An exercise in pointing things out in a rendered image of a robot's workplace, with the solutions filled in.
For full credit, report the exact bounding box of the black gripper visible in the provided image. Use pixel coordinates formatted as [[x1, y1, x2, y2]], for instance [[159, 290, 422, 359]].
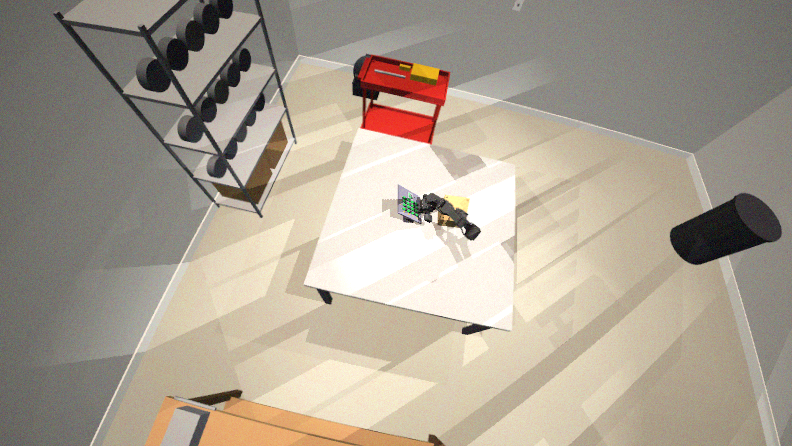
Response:
[[417, 194, 437, 223]]

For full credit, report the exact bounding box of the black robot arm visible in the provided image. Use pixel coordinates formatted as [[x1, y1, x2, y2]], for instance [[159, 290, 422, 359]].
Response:
[[420, 192, 481, 241]]

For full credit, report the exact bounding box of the pale lavender switch panel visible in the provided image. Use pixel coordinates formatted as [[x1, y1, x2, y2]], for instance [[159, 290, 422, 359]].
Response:
[[397, 184, 422, 224]]

